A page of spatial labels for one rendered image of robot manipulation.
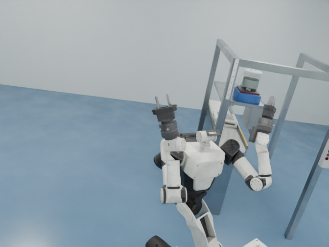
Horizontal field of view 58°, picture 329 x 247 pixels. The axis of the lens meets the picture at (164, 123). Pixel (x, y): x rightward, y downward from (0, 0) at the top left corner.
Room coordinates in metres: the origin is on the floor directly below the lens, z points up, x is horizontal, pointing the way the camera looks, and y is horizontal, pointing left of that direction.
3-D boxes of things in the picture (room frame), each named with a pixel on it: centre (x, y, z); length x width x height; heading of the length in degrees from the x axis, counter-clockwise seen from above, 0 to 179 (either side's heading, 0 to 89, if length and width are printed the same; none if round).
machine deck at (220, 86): (2.77, -0.63, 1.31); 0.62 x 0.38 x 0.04; 1
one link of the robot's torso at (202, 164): (1.66, -0.23, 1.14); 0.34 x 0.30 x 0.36; 117
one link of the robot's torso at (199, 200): (1.67, -0.20, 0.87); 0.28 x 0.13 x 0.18; 50
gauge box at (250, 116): (2.58, -0.77, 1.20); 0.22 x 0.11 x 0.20; 1
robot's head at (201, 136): (1.60, -0.25, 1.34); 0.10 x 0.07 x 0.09; 117
